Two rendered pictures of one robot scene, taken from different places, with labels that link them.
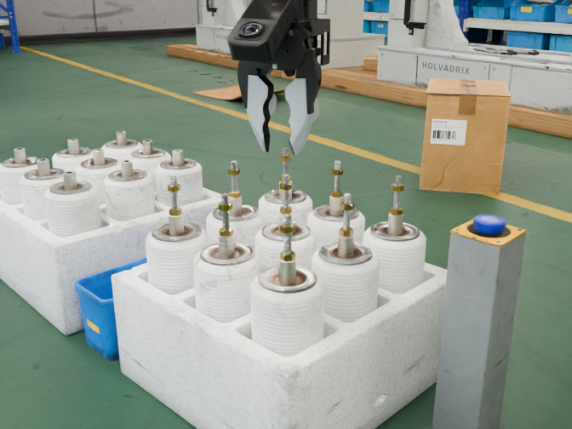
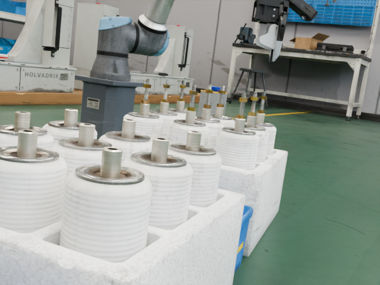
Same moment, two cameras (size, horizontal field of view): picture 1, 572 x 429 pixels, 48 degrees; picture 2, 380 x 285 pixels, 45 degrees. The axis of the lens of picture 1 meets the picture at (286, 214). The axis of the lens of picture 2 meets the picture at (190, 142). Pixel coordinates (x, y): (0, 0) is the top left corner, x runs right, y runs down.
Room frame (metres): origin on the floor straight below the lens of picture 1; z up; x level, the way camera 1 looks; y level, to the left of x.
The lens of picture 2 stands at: (1.44, 1.03, 0.38)
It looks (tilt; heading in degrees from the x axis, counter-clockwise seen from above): 9 degrees down; 244
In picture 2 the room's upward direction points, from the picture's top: 7 degrees clockwise
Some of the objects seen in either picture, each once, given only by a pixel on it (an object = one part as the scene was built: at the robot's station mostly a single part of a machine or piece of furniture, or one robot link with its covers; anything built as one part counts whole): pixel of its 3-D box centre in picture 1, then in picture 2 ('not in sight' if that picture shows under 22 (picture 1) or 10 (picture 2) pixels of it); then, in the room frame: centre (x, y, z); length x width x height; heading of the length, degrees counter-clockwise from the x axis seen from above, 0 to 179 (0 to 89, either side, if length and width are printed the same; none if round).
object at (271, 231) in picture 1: (285, 231); (205, 120); (0.91, 0.00, 0.25); 0.08 x 0.08 x 0.01
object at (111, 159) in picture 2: (20, 156); (111, 163); (1.31, 0.56, 0.26); 0.02 x 0.02 x 0.03
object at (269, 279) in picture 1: (287, 279); (259, 124); (0.75, 0.00, 0.25); 0.08 x 0.08 x 0.01
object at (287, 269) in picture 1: (287, 270); (259, 119); (0.75, 0.00, 0.26); 0.02 x 0.02 x 0.03
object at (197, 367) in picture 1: (285, 324); (197, 181); (0.91, 0.00, 0.09); 0.39 x 0.39 x 0.18; 45
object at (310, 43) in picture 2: not in sight; (308, 42); (-2.33, -3.76, 0.87); 0.40 x 0.30 x 0.23; 111
